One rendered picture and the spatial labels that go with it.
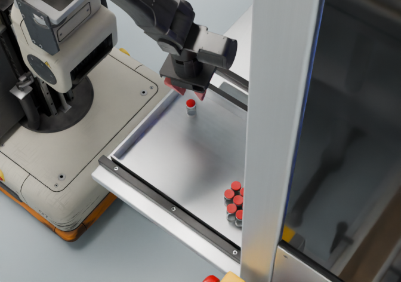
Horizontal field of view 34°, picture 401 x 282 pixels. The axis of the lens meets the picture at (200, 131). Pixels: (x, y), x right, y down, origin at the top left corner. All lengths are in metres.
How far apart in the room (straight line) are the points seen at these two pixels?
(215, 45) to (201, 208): 0.36
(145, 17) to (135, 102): 1.15
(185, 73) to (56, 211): 0.95
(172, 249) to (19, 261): 0.52
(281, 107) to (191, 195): 0.72
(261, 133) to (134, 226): 1.61
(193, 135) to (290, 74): 0.83
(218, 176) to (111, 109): 0.90
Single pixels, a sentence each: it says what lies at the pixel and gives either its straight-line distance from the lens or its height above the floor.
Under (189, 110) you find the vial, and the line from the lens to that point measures 1.45.
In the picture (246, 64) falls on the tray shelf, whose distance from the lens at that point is 1.57.
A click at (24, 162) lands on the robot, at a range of 2.20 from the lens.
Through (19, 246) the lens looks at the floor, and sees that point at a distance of 2.39.
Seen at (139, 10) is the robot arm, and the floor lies 1.31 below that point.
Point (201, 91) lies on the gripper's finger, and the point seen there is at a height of 1.06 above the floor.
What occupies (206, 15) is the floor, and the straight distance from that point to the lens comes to 2.83.
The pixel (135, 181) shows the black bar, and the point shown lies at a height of 0.90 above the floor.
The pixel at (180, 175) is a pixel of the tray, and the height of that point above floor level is 0.88.
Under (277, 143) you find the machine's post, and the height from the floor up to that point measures 1.48.
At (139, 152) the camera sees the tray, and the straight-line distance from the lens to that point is 1.45.
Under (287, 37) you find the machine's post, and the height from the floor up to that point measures 1.66.
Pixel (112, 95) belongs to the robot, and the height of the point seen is 0.28.
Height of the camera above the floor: 2.13
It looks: 59 degrees down
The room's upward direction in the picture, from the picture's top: 4 degrees counter-clockwise
